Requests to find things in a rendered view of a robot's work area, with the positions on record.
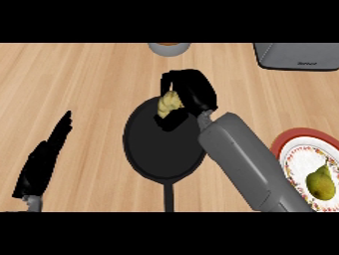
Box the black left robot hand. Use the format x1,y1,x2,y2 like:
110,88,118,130
11,110,75,199

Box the red-rimmed patterned white plate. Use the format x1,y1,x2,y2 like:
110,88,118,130
268,127,339,213

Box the grey appliance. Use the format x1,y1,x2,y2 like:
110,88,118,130
252,43,339,72

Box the black frying pan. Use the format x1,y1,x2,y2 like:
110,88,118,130
124,96,209,213

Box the green pear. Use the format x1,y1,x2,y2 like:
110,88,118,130
305,159,338,201

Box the grey cup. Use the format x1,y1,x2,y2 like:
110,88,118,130
147,43,192,58

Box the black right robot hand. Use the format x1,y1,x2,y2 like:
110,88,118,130
155,69,220,132

